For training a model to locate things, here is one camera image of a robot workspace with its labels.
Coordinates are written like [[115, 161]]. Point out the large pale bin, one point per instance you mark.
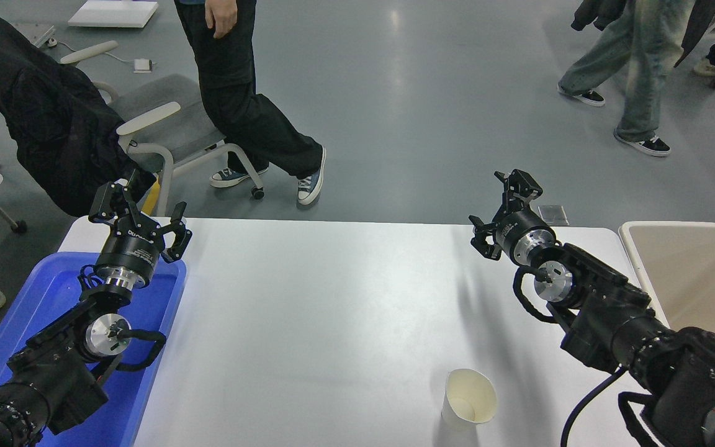
[[692, 273]]

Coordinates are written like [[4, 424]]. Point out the black jacket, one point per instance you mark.
[[53, 124]]

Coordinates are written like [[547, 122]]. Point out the metal floor outlet plate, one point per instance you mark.
[[553, 215]]

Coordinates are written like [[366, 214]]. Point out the person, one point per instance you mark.
[[643, 74], [233, 93]]

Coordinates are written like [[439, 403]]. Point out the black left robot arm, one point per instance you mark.
[[53, 372]]

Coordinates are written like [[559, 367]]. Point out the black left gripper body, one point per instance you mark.
[[129, 248]]

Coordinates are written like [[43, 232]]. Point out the grey white office chair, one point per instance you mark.
[[165, 105]]

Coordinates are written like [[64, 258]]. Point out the blue plastic tray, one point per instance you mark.
[[53, 292]]

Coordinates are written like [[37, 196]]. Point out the grey metal base plate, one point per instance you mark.
[[35, 34]]

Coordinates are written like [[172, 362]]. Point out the white paper cup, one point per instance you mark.
[[469, 397]]

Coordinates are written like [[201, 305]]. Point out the person's hand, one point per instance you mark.
[[221, 18]]

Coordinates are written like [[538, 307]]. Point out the white floor plug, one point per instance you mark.
[[52, 43]]

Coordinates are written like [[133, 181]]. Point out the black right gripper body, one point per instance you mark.
[[519, 226]]

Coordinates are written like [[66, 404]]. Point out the small white floor box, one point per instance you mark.
[[143, 65]]

